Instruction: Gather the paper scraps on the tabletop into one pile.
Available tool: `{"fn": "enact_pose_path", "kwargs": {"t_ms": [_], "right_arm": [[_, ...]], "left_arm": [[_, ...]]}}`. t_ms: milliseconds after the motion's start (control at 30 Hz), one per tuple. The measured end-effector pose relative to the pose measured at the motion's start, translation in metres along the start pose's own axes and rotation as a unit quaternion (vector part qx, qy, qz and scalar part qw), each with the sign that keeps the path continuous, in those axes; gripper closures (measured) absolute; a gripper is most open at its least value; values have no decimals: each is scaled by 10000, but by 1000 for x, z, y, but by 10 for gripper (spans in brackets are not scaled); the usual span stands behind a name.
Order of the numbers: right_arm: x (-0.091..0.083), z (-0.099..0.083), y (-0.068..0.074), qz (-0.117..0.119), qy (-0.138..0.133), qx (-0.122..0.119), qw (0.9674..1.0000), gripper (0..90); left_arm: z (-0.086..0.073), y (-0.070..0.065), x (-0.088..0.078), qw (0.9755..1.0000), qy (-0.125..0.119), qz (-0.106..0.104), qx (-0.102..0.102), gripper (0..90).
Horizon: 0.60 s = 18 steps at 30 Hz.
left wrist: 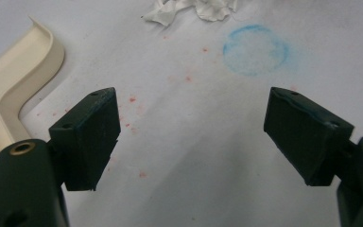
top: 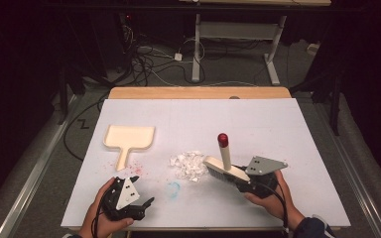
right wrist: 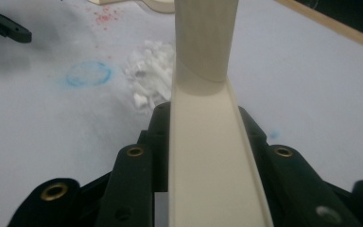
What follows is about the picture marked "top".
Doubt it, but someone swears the cream plastic dustpan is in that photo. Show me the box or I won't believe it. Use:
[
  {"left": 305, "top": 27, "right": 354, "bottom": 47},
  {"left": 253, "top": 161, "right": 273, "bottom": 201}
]
[{"left": 102, "top": 124, "right": 156, "bottom": 173}]

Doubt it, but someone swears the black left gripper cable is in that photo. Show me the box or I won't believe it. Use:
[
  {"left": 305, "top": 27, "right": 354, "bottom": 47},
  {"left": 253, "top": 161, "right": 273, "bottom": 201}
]
[{"left": 91, "top": 194, "right": 113, "bottom": 238}]

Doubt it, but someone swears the white metal desk frame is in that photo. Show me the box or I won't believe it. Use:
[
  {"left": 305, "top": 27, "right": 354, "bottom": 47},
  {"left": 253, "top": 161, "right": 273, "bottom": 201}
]
[{"left": 178, "top": 0, "right": 332, "bottom": 86}]

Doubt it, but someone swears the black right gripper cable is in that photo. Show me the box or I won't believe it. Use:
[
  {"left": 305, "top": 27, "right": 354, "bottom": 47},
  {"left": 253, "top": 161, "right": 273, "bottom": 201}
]
[{"left": 261, "top": 181, "right": 291, "bottom": 234}]

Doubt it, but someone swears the person's right hand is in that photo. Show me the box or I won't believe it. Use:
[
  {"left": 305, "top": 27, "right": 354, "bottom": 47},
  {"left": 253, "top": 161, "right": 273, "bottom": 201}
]
[{"left": 243, "top": 170, "right": 307, "bottom": 229}]

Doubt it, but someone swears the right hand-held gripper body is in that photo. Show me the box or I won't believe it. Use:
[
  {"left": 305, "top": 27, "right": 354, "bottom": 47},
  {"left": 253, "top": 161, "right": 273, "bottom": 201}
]
[{"left": 244, "top": 155, "right": 289, "bottom": 199}]

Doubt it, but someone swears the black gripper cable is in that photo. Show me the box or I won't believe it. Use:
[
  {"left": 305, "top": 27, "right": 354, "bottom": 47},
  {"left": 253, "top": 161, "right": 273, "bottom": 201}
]
[
  {"left": 91, "top": 194, "right": 113, "bottom": 238},
  {"left": 261, "top": 181, "right": 291, "bottom": 234}
]

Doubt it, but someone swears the cream brush with red tip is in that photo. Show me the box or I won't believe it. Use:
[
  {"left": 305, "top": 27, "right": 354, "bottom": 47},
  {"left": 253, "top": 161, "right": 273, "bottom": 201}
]
[{"left": 202, "top": 132, "right": 251, "bottom": 186}]

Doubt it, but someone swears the aluminium floor rail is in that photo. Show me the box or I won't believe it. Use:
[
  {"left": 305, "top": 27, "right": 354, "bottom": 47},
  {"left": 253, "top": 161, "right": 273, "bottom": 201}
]
[
  {"left": 323, "top": 128, "right": 381, "bottom": 238},
  {"left": 0, "top": 93, "right": 80, "bottom": 238}
]

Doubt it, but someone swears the white floor box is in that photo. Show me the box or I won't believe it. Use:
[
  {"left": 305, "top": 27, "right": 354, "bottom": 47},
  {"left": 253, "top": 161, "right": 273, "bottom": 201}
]
[{"left": 307, "top": 42, "right": 321, "bottom": 56}]

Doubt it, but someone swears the tangle of black floor cables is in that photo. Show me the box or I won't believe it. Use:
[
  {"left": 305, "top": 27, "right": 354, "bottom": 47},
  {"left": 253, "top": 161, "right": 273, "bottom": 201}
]
[{"left": 118, "top": 13, "right": 209, "bottom": 87}]

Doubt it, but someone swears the white table cover sheet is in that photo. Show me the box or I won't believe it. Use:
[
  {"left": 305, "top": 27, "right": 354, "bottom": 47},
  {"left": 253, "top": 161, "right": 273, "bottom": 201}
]
[{"left": 61, "top": 97, "right": 351, "bottom": 229}]

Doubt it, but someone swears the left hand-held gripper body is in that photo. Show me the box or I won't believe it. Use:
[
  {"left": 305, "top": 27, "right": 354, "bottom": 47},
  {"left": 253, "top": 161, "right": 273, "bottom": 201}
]
[{"left": 100, "top": 177, "right": 147, "bottom": 222}]

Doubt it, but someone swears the person's left hand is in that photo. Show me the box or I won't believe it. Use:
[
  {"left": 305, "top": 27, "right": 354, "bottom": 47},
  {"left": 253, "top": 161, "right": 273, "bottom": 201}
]
[{"left": 78, "top": 177, "right": 135, "bottom": 238}]

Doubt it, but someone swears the pile of white paper scraps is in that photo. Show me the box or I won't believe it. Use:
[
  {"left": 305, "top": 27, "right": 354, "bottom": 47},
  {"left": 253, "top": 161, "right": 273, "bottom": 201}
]
[{"left": 169, "top": 151, "right": 209, "bottom": 182}]

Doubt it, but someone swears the black looped floor cable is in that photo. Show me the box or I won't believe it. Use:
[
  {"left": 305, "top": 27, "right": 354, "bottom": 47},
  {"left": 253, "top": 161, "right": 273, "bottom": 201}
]
[{"left": 63, "top": 93, "right": 111, "bottom": 163}]

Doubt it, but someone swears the black metal stand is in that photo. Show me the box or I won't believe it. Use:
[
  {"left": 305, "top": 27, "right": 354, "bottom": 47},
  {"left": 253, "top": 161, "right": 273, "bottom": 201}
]
[
  {"left": 291, "top": 65, "right": 345, "bottom": 137},
  {"left": 58, "top": 65, "right": 70, "bottom": 126}
]

